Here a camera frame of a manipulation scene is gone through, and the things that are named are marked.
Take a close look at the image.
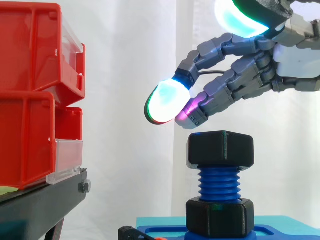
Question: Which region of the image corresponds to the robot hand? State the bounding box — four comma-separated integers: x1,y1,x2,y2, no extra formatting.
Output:
144,0,320,131

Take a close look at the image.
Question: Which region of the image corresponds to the large black nut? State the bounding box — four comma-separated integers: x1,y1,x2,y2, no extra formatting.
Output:
186,130,255,171
185,196,256,238

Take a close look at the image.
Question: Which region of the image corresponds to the blue bolt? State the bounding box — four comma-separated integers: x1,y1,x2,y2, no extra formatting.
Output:
197,165,242,203

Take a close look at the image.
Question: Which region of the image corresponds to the turquoise plate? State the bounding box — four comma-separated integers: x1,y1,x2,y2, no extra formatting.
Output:
135,215,320,240

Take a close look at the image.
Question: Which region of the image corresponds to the blue plate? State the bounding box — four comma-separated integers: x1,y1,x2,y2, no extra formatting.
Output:
136,225,275,240

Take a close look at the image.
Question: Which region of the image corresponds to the black-and-orange clip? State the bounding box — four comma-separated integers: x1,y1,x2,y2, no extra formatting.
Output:
118,225,161,240

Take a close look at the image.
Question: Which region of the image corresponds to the red bin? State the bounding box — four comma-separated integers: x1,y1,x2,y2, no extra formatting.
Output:
0,2,87,106
0,90,84,191

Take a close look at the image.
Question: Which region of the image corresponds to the black stand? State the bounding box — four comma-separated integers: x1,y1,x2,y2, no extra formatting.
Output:
0,168,92,240

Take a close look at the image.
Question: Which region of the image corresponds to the thin black cable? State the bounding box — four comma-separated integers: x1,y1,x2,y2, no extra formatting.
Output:
197,70,228,77

